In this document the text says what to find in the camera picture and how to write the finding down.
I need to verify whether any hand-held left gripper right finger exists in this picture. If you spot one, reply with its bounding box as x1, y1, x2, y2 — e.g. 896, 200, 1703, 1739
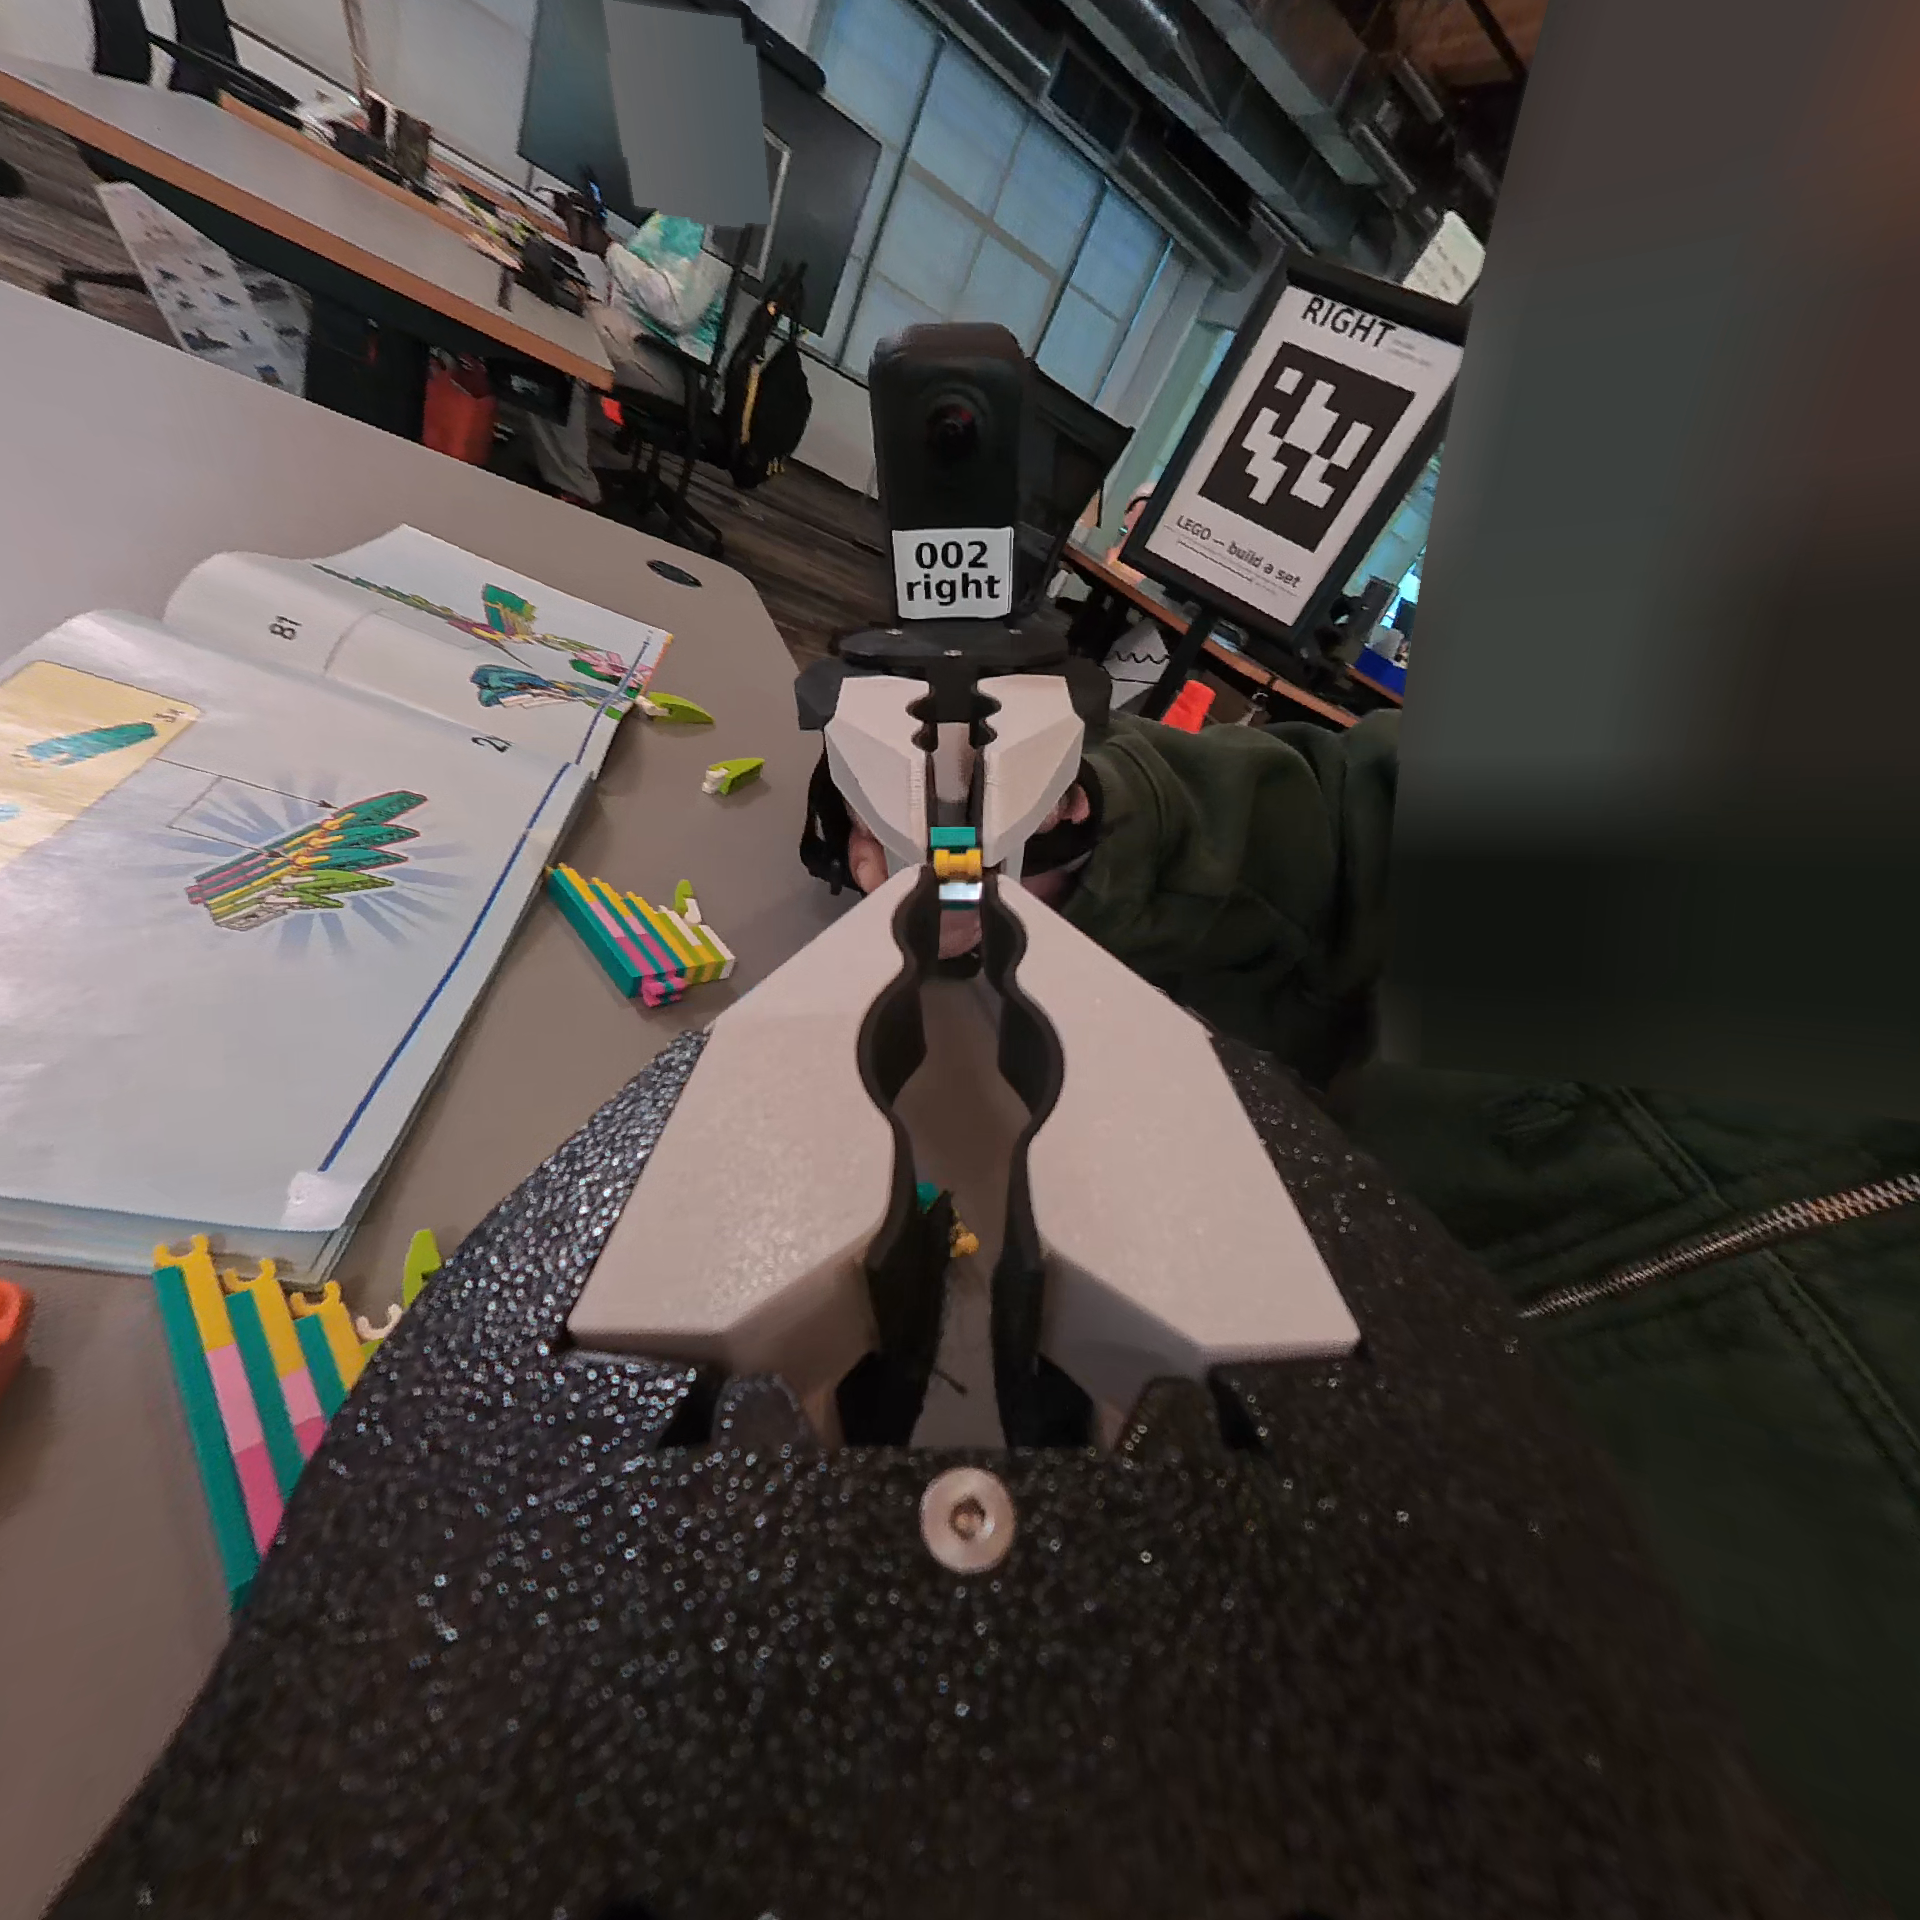
984, 872, 1365, 1448

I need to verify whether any striped lego assembly with pink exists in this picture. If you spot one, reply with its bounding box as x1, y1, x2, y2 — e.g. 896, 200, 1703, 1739
544, 861, 741, 1011

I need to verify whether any dark green jacket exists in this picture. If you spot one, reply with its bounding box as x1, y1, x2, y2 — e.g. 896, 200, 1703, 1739
1320, 1036, 1920, 1920

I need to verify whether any lego instruction booklet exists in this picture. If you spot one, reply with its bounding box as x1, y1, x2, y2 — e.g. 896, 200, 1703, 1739
0, 525, 675, 1287

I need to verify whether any long grey table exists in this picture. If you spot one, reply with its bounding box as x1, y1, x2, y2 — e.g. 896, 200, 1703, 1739
0, 59, 620, 395

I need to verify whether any black backpack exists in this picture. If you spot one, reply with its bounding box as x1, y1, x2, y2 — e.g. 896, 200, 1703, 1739
717, 267, 816, 491

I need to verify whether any black white tag sign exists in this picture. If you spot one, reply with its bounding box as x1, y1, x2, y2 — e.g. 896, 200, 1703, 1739
1119, 252, 1473, 722

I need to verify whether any long striped lego assembly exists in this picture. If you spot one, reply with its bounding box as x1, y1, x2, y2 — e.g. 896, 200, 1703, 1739
151, 1235, 378, 1615

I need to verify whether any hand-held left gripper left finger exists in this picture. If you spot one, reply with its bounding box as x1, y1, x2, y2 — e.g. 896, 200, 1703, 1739
567, 866, 946, 1448

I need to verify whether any white printed box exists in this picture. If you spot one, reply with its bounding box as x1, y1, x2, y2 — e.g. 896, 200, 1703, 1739
96, 180, 314, 400

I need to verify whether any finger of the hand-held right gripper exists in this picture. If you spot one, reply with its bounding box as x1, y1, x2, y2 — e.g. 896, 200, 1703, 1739
823, 678, 952, 886
968, 678, 1092, 890

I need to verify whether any white plastic bag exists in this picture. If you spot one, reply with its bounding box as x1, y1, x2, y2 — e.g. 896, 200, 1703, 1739
605, 210, 731, 340

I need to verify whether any wooden edged table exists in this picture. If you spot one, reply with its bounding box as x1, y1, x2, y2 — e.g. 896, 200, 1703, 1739
1063, 539, 1408, 732

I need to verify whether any dark monitor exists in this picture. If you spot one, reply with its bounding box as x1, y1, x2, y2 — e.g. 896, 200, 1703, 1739
516, 0, 887, 340

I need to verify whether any red bag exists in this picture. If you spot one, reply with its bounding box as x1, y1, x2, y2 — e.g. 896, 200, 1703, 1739
418, 355, 498, 456

